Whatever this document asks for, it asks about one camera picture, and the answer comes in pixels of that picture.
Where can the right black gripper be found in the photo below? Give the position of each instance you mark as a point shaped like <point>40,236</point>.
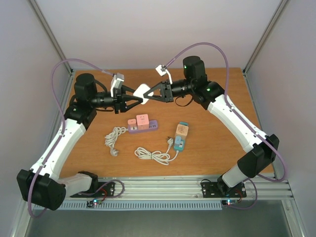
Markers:
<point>168,96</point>

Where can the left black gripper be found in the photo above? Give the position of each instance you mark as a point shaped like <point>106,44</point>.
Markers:
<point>120,100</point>

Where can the white plug adapter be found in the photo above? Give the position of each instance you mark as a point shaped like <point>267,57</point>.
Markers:
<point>140,91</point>

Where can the purple power strip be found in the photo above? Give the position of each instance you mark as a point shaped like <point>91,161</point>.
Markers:
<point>152,126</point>

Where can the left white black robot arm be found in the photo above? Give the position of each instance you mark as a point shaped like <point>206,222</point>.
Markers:
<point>41,184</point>

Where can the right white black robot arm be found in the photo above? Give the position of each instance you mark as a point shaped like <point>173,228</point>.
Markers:
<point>260,149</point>

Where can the small pink plug adapter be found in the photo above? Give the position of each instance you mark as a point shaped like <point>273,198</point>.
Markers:
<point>132,122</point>

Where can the large pink cube plug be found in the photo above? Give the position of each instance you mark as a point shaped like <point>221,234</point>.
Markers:
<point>142,121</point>

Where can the wooden cube plug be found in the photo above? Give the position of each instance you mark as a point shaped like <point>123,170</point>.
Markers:
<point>182,131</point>

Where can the small blue plug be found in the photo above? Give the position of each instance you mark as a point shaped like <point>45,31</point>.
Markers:
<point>179,142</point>

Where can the teal power strip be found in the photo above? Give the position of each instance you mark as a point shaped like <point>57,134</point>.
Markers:
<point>178,149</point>

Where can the left small circuit board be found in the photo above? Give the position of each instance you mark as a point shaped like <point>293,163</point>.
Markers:
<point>93,203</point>

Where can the small circuit board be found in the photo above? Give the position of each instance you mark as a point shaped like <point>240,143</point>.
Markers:
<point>93,203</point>
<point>230,202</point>

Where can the right small circuit board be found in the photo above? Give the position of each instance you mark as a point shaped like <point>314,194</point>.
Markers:
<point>230,202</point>

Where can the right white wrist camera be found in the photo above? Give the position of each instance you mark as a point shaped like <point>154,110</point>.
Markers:
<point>162,71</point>

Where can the aluminium front rail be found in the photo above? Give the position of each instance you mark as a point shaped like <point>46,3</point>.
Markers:
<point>189,188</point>

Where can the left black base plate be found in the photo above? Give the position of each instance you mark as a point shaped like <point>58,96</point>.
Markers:
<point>103,188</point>

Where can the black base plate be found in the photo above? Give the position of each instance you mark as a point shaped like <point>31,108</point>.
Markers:
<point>103,188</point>
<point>210,190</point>

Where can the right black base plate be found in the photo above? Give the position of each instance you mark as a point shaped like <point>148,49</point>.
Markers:
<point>210,190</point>

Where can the blue slotted cable duct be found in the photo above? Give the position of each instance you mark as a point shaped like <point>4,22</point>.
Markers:
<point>143,205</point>

